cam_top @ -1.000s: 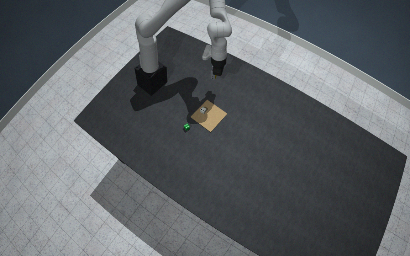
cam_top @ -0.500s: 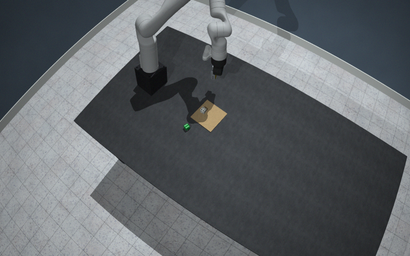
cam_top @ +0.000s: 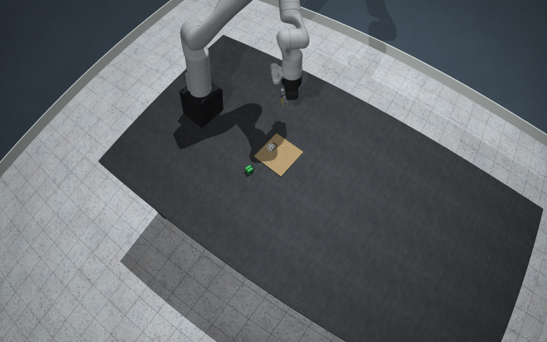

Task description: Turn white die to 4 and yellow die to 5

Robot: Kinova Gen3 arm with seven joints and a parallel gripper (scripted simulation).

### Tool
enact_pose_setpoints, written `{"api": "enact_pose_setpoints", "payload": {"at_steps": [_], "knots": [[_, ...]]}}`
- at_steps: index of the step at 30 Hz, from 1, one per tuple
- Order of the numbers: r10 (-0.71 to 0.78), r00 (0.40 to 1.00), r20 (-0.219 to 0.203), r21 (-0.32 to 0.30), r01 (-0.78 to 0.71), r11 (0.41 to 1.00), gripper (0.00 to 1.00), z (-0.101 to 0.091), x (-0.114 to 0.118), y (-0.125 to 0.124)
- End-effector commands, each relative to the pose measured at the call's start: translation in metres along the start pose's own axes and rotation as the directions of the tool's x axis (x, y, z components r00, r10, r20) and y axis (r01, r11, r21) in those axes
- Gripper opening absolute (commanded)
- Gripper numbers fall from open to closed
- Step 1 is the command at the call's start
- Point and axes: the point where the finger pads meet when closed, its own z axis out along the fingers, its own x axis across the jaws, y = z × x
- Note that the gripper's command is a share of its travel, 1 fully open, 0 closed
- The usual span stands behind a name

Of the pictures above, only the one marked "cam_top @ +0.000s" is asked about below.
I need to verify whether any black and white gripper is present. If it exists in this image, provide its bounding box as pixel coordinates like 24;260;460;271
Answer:
271;63;303;107

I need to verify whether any tan flat mat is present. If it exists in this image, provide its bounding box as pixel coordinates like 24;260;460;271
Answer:
254;133;303;176

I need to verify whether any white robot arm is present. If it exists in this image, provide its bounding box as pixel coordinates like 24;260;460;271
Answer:
180;0;310;97

